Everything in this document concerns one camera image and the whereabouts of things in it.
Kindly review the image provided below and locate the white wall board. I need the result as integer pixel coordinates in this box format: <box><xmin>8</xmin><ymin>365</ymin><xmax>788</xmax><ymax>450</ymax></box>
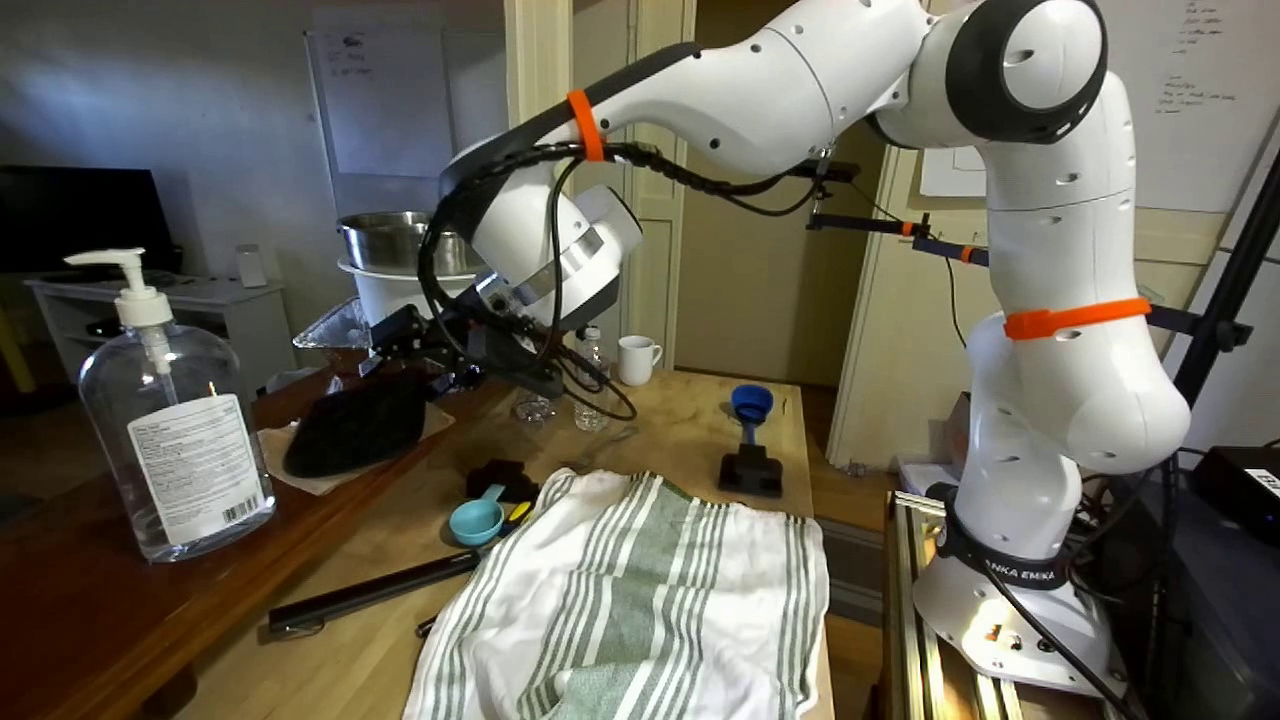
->
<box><xmin>305</xmin><ymin>16</ymin><xmax>462</xmax><ymax>186</ymax></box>

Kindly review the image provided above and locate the small white mug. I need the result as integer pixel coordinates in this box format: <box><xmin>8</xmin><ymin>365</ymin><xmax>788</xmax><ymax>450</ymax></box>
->
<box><xmin>611</xmin><ymin>331</ymin><xmax>664</xmax><ymax>394</ymax></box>

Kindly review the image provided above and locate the black tripod pole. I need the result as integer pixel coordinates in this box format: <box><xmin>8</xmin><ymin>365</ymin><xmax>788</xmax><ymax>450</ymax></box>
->
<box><xmin>1143</xmin><ymin>154</ymin><xmax>1280</xmax><ymax>412</ymax></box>

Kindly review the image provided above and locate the black soft object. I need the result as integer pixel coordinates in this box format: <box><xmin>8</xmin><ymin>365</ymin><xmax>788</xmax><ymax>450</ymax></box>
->
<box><xmin>279</xmin><ymin>361</ymin><xmax>439</xmax><ymax>483</ymax></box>

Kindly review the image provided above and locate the orange cable strap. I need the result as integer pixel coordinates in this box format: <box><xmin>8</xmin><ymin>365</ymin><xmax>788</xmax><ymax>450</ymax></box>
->
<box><xmin>1000</xmin><ymin>291</ymin><xmax>1156</xmax><ymax>346</ymax></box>
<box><xmin>563</xmin><ymin>83</ymin><xmax>611</xmax><ymax>168</ymax></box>

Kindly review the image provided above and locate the aluminium foil tray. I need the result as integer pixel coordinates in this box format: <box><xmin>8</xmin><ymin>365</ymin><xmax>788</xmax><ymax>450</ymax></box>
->
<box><xmin>288</xmin><ymin>297</ymin><xmax>405</xmax><ymax>355</ymax></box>

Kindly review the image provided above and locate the blue funnel tool black head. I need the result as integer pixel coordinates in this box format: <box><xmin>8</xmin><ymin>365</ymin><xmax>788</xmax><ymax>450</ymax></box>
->
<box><xmin>714</xmin><ymin>381</ymin><xmax>788</xmax><ymax>506</ymax></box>

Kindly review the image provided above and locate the teal measuring cup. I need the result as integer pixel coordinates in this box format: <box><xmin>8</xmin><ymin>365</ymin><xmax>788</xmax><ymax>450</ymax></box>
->
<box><xmin>444</xmin><ymin>480</ymin><xmax>515</xmax><ymax>553</ymax></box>

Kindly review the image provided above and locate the white green striped towel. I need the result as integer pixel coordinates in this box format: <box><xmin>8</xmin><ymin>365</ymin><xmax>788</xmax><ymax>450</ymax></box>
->
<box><xmin>398</xmin><ymin>465</ymin><xmax>835</xmax><ymax>720</ymax></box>

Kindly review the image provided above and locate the crushed clear plastic bottle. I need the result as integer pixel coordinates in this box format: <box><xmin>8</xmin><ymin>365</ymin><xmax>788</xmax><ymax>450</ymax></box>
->
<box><xmin>510</xmin><ymin>381</ymin><xmax>567</xmax><ymax>432</ymax></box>

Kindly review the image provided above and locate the black bar with orange clamps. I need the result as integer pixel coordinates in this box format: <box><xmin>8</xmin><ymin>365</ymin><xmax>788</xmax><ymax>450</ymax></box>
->
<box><xmin>802</xmin><ymin>203</ymin><xmax>996</xmax><ymax>273</ymax></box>

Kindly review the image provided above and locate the black camera stand rod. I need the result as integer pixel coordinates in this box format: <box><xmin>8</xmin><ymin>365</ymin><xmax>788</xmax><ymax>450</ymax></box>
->
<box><xmin>257</xmin><ymin>547</ymin><xmax>483</xmax><ymax>646</ymax></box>

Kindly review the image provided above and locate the stainless steel bowl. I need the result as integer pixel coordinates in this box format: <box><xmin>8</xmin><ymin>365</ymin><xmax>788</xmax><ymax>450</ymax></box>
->
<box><xmin>334</xmin><ymin>208</ymin><xmax>477</xmax><ymax>280</ymax></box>

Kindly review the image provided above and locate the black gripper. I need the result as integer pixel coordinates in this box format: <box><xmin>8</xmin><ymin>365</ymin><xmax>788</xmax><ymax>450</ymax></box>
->
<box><xmin>377</xmin><ymin>297</ymin><xmax>553</xmax><ymax>399</ymax></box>

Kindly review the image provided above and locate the clear hand sanitizer pump bottle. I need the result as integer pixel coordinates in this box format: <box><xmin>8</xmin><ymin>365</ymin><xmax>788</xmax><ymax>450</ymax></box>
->
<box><xmin>58</xmin><ymin>246</ymin><xmax>279</xmax><ymax>568</ymax></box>

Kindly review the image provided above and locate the black monitor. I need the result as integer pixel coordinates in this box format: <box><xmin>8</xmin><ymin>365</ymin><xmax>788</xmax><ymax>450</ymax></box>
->
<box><xmin>0</xmin><ymin>165</ymin><xmax>185</xmax><ymax>283</ymax></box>

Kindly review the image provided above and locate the small black measuring cup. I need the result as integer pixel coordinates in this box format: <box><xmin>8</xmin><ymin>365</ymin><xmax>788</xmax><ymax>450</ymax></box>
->
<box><xmin>458</xmin><ymin>458</ymin><xmax>542</xmax><ymax>508</ymax></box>

